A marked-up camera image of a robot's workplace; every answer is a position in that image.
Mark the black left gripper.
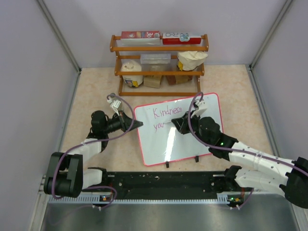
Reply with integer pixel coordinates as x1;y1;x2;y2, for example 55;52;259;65
103;110;142;134

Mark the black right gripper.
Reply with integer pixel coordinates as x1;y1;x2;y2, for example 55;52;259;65
172;110;211;146

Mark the pink framed whiteboard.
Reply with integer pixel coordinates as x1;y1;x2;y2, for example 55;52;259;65
134;97;210;166

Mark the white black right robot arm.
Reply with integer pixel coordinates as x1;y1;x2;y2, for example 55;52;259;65
171;114;308;209

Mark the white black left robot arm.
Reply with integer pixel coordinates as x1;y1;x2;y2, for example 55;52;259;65
43;111;143;198

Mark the tan sponge block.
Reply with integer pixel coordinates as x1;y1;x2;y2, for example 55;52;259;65
143;75;163;88

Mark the wooden two-tier shelf rack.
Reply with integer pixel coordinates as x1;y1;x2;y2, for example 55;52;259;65
110;34;209;96

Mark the cream cloth bag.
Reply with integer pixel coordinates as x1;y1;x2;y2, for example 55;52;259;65
177;51;208;71

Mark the clear plastic box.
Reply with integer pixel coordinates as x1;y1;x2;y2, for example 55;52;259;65
140;53;171;64

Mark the red white carton box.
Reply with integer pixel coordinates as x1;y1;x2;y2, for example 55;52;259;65
120;31;160;45

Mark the red white zero box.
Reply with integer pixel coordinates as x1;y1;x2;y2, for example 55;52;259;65
162;32;202;45

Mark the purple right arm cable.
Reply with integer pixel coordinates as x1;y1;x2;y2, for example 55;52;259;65
188;92;308;210

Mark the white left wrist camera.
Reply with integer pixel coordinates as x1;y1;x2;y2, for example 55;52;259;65
107;98;122;115

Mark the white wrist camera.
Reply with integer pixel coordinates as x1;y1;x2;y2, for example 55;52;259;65
107;98;122;115
191;100;207;118

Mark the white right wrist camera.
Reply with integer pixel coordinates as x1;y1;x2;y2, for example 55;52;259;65
191;100;207;118

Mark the grey cable duct rail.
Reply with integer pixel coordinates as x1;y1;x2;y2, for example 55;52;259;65
48;193;244;205

